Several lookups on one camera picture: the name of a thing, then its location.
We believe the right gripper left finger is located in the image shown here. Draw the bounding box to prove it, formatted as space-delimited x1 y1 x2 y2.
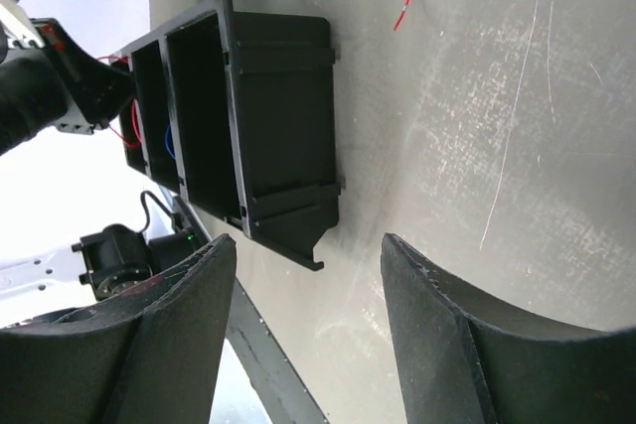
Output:
1 234 237 423

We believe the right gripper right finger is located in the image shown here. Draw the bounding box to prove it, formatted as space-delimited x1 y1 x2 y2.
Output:
381 233 635 423

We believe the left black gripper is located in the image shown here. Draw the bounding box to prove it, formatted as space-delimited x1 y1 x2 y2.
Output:
1 18 134 154

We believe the black two-compartment tray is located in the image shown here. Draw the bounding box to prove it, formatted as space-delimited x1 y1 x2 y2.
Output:
120 0 341 271

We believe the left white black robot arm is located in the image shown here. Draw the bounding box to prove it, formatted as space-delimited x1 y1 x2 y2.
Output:
1 19 172 328

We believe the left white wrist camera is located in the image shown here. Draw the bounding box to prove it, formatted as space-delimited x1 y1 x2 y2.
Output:
1 0 45 61

